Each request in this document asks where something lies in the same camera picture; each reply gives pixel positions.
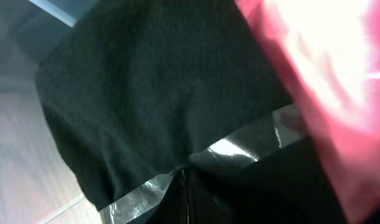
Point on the salmon pink garment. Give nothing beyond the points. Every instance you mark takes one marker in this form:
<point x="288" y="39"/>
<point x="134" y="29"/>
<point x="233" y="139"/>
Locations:
<point x="327" y="54"/>

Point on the black garment with grey stripe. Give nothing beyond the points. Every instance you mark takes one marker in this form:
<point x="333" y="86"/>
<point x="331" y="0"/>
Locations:
<point x="167" y="112"/>

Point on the clear plastic storage bin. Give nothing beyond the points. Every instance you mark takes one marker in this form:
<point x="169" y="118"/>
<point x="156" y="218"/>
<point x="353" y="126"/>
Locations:
<point x="35" y="184"/>

